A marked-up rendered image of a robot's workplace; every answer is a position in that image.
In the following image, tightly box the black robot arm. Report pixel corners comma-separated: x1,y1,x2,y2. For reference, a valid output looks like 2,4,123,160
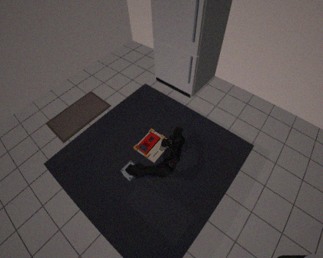
125,127,185,178

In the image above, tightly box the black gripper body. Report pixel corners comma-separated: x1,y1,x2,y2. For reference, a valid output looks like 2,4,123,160
164,142,175,157

